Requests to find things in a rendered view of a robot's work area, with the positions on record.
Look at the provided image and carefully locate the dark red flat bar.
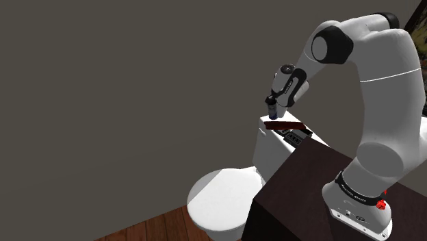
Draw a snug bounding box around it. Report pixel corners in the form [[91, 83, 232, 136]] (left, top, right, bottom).
[[263, 120, 307, 131]]

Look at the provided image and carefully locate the black remote control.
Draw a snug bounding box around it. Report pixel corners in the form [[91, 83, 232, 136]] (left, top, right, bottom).
[[274, 128, 313, 146]]

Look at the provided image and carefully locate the dark brown robot stand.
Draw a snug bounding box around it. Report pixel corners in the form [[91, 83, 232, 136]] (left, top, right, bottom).
[[240, 136, 427, 241]]

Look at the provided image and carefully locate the white toilet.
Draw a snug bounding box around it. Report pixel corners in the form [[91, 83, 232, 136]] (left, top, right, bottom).
[[186, 110, 331, 241]]

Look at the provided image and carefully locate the framed wall picture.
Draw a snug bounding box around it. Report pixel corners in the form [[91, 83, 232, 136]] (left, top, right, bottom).
[[404, 0, 427, 118]]

